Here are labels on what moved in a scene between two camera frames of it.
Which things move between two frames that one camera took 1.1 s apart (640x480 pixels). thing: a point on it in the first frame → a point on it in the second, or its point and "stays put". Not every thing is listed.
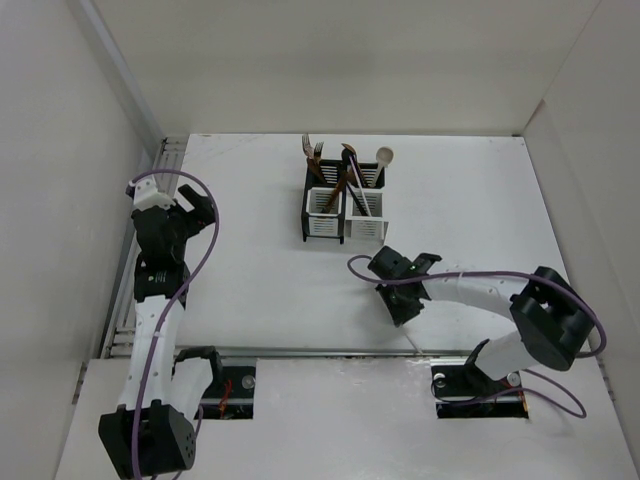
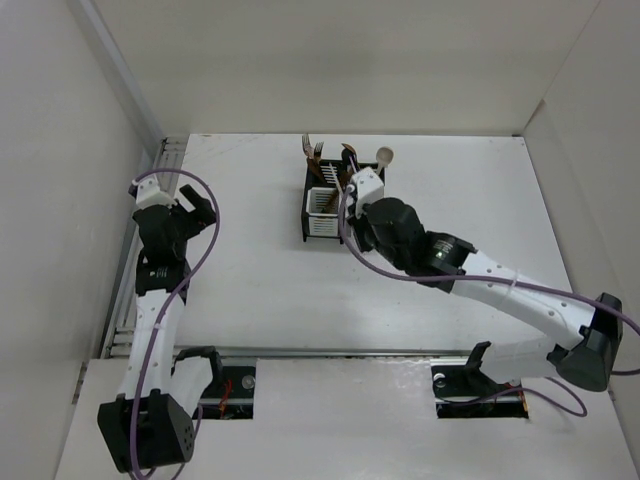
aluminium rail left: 167,166 stays put
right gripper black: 383,287 → 358,223
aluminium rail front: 347,352 stays put
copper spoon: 349,147 stays put
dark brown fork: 309,151 → 314,163
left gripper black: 197,218 stays put
